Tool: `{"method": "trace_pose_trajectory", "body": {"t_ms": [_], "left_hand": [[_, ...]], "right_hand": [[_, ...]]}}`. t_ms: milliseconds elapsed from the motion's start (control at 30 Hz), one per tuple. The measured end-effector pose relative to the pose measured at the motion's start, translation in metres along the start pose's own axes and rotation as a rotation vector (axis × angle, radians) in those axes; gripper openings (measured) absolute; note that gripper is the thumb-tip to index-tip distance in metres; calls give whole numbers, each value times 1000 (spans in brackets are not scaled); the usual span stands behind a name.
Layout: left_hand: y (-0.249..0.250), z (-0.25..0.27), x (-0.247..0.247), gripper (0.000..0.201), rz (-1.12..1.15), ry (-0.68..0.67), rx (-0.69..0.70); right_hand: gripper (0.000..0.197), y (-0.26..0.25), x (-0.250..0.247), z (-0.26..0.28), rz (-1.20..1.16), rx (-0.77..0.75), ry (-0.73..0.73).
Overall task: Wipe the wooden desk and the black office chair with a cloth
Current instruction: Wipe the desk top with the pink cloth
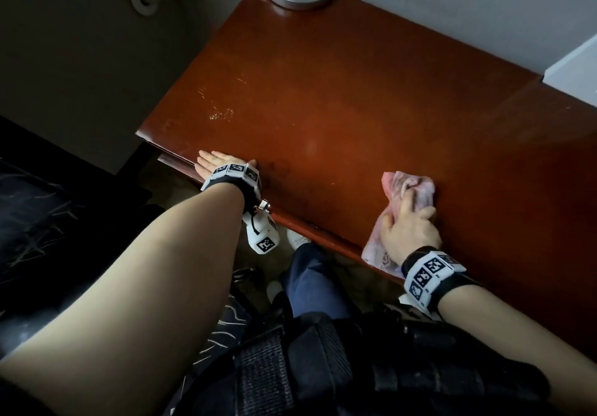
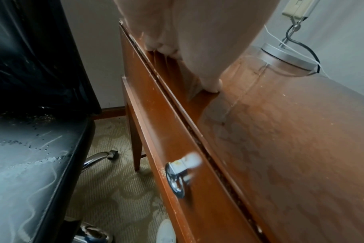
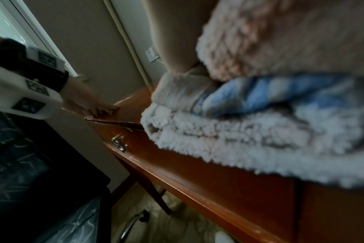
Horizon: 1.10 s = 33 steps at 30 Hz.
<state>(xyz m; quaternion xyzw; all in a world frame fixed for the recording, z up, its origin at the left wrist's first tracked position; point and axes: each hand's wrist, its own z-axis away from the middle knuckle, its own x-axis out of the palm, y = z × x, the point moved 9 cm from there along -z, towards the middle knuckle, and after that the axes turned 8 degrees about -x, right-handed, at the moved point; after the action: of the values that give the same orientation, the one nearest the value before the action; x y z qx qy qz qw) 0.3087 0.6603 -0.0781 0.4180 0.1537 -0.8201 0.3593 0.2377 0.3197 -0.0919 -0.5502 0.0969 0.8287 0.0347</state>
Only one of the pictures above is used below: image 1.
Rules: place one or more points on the blue trousers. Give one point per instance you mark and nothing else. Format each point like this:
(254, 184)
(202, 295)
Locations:
(317, 285)

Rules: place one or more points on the black waist pack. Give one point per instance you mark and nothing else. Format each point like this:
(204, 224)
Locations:
(373, 364)

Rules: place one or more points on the person's right forearm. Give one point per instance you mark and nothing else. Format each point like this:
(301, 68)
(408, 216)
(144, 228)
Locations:
(527, 336)

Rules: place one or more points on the person's left hand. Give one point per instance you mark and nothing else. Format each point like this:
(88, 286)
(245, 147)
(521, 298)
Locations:
(217, 159)

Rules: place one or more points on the person's right hand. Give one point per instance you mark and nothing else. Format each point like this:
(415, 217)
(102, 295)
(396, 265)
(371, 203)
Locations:
(412, 234)

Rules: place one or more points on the pink cleaning cloth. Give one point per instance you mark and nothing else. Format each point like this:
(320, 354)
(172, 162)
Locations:
(415, 182)

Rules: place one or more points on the white router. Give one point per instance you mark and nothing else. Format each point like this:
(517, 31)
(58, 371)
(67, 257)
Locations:
(576, 75)

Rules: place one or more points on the right wrist marker band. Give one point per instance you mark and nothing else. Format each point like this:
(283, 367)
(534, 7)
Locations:
(434, 276)

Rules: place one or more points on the wrist marker band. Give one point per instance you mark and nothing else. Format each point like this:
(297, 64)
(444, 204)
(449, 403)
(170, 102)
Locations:
(233, 178)
(434, 276)

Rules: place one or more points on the red wooden table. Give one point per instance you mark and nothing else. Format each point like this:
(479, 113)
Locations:
(396, 103)

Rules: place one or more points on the left wrist marker band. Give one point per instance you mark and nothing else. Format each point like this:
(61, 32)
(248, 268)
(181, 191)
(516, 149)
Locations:
(233, 178)

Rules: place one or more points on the white shoe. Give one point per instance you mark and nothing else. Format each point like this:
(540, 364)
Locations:
(297, 238)
(274, 290)

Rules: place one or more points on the person's left forearm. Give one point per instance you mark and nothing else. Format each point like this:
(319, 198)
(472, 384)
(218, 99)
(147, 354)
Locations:
(130, 313)

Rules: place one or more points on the black office chair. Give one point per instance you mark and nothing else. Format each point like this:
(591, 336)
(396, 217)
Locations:
(46, 224)

